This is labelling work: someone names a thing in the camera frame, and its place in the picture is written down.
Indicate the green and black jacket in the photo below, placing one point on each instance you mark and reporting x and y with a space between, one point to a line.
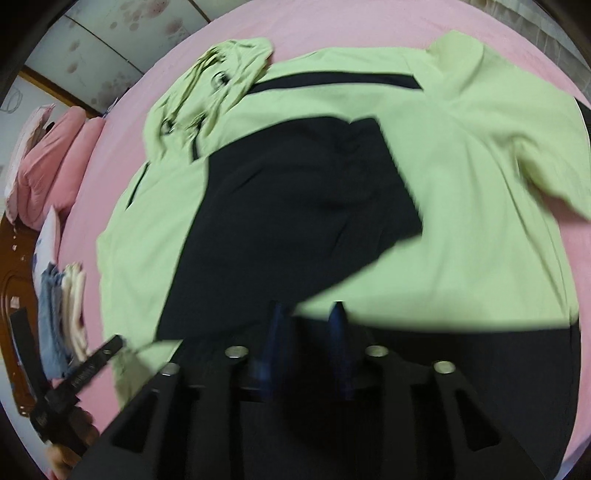
461 184

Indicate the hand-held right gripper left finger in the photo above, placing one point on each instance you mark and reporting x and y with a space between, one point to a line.
277 332

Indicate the person's left hand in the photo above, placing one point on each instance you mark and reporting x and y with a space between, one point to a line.
62 464

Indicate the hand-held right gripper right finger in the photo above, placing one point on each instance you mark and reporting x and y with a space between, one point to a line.
339 332

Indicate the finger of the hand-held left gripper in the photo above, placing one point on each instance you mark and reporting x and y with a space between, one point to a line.
25 350
94 364

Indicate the wooden headboard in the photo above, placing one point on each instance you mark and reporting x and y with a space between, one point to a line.
11 277

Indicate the pink bed sheet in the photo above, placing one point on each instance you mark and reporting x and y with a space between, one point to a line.
323 27

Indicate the white blue printed pillow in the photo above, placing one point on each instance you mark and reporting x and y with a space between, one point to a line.
48 240

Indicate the pale pink pillow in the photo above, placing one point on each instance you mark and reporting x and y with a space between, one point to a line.
25 157

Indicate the pink quilt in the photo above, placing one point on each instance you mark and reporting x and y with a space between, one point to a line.
48 166

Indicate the floral wardrobe door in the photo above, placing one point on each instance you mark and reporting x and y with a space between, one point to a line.
106 50

